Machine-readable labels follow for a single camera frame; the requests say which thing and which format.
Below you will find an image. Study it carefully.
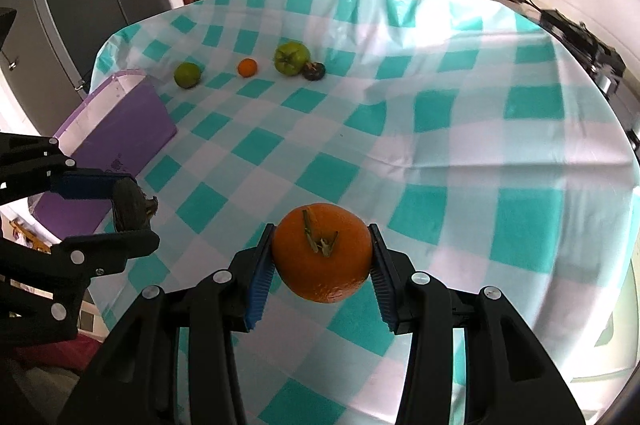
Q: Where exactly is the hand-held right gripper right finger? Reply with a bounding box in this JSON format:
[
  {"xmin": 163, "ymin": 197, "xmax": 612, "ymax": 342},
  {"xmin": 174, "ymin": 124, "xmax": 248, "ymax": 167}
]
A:
[{"xmin": 367, "ymin": 223, "xmax": 587, "ymax": 425}]

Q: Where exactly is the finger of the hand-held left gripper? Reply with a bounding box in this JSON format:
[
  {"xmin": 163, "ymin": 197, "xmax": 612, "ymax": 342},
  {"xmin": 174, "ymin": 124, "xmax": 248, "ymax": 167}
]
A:
[
  {"xmin": 0, "ymin": 229, "xmax": 161, "ymax": 347},
  {"xmin": 0, "ymin": 132, "xmax": 138, "ymax": 206}
]

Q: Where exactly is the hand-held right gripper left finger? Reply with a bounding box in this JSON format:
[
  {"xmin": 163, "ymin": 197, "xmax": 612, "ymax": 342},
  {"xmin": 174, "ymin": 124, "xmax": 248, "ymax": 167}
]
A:
[{"xmin": 60, "ymin": 223, "xmax": 276, "ymax": 425}]

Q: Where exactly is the dark brown round fruit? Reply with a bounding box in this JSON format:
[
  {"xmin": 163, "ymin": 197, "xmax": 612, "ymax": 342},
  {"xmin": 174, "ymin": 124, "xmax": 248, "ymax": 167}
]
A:
[{"xmin": 111, "ymin": 179, "xmax": 160, "ymax": 233}]

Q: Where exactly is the purple box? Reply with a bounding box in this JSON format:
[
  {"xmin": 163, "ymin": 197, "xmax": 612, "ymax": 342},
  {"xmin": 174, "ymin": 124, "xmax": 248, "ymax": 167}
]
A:
[{"xmin": 30, "ymin": 68, "xmax": 179, "ymax": 242}]

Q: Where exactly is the large orange with stem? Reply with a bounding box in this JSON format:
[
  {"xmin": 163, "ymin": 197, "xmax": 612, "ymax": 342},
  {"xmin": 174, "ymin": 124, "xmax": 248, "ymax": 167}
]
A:
[{"xmin": 271, "ymin": 203, "xmax": 374, "ymax": 304}]

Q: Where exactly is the round green citrus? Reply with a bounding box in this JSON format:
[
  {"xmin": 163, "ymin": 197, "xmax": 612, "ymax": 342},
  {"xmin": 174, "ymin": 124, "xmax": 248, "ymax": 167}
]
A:
[{"xmin": 173, "ymin": 62, "xmax": 202, "ymax": 90}]

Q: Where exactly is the teal checked tablecloth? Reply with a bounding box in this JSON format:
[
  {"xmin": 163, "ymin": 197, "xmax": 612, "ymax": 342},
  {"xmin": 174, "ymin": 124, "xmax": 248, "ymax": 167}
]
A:
[{"xmin": 91, "ymin": 0, "xmax": 640, "ymax": 425}]

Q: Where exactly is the green tomato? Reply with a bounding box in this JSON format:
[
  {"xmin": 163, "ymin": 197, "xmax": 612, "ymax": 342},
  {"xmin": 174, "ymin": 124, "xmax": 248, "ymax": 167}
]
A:
[{"xmin": 274, "ymin": 42, "xmax": 312, "ymax": 77}]

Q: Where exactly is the black countertop appliance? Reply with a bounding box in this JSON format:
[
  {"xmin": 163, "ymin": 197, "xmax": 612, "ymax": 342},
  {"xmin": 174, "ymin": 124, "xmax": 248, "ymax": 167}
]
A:
[{"xmin": 539, "ymin": 9, "xmax": 628, "ymax": 98}]

